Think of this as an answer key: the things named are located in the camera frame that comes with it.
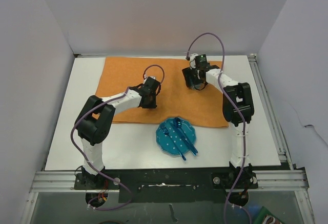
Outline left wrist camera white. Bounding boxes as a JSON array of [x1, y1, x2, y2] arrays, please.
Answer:
[[143, 75, 156, 82]]

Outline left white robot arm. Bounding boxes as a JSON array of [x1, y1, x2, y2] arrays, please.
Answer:
[[71, 77, 161, 189]]

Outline green object at corner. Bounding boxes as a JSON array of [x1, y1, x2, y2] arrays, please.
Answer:
[[253, 207, 283, 224]]

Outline blue polka dot plate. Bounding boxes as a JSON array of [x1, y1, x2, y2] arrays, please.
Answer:
[[155, 117, 197, 156]]

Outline blue plastic knife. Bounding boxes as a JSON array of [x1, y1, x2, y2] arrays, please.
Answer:
[[177, 128, 198, 156]]

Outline aluminium frame rail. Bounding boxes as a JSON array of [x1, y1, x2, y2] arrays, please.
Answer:
[[21, 55, 314, 223]]

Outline blue plastic fork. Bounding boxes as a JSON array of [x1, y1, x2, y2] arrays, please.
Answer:
[[160, 125, 187, 161]]

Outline orange cloth placemat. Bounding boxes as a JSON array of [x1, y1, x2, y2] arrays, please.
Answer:
[[95, 56, 228, 128]]

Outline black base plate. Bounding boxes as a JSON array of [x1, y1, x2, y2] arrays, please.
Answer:
[[74, 167, 258, 203]]

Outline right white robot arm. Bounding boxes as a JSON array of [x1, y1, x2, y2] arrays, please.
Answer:
[[182, 54, 255, 168]]

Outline blue plastic spoon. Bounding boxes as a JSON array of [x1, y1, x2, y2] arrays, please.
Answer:
[[173, 117, 198, 156]]

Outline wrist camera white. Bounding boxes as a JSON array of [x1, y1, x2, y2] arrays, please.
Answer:
[[185, 53, 198, 62], [143, 75, 156, 82]]

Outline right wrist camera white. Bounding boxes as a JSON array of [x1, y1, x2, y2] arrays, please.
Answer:
[[185, 53, 198, 62]]

